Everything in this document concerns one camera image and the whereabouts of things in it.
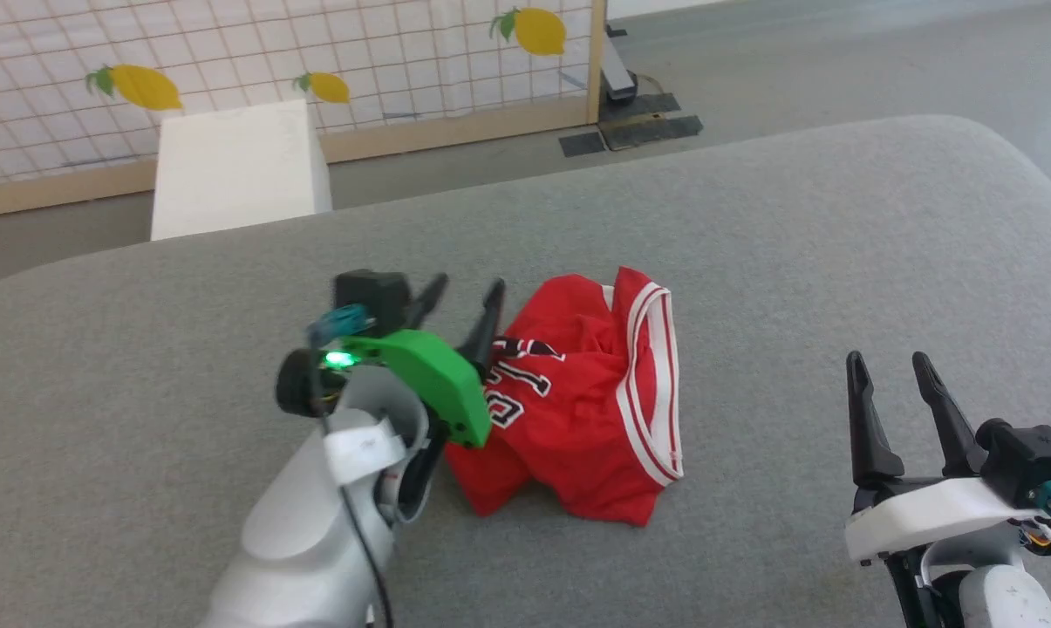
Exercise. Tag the white rectangular box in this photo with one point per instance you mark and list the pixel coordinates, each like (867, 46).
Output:
(237, 170)

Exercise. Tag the long black floor mat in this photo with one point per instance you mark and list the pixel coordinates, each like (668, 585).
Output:
(651, 131)

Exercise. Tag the small black floor mat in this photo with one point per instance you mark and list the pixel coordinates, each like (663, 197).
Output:
(583, 144)

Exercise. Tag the red basketball jersey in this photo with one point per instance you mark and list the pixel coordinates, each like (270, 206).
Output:
(586, 410)

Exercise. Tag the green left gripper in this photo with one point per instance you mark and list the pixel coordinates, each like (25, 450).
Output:
(438, 375)

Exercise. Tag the grey fabric sofa cushion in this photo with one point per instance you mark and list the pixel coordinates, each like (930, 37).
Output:
(752, 262)

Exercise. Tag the teal left camera connector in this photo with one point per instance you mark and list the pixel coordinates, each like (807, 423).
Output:
(337, 324)

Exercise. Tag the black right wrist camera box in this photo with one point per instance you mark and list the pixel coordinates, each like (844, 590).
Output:
(1035, 458)

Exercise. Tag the grid-pattern partition with wooden frame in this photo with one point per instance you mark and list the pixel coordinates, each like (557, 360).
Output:
(228, 52)

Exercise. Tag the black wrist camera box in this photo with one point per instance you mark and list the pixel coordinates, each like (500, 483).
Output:
(1035, 458)
(375, 295)

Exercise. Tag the black floor plate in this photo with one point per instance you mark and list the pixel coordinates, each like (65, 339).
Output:
(643, 106)

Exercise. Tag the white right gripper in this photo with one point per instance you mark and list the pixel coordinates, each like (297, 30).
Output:
(926, 515)

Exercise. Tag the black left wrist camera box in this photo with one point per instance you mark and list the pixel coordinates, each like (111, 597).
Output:
(375, 295)

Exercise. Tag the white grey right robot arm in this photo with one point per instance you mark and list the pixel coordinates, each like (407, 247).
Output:
(1005, 597)

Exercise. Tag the grey metal stand leg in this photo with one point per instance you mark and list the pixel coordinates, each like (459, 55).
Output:
(617, 74)

